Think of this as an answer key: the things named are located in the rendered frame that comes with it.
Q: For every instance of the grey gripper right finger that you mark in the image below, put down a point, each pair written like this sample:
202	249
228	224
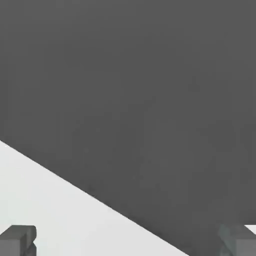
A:
240	243

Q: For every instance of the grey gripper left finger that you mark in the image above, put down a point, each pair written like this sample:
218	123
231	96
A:
16	240

